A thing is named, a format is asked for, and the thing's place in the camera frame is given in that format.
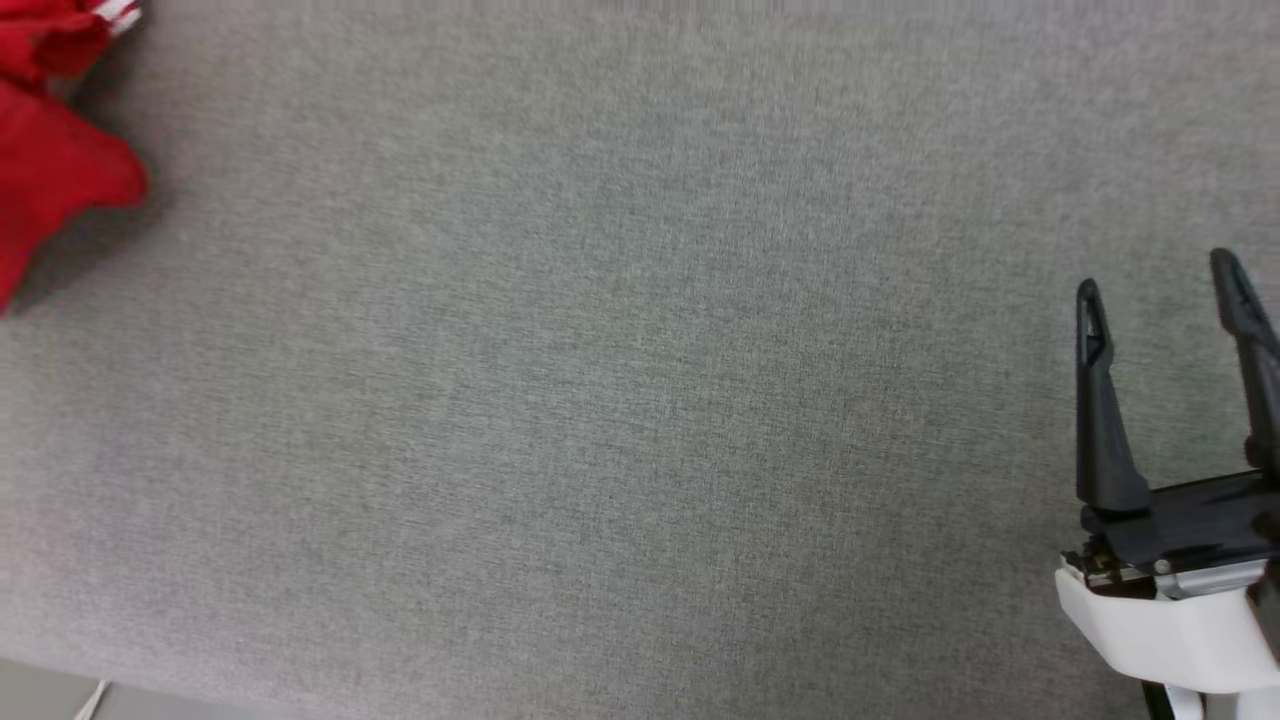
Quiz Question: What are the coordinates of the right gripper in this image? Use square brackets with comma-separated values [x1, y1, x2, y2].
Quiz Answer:
[1055, 248, 1280, 696]

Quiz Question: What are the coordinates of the red and white shirt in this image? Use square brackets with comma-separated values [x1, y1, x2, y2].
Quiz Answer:
[0, 0, 151, 316]

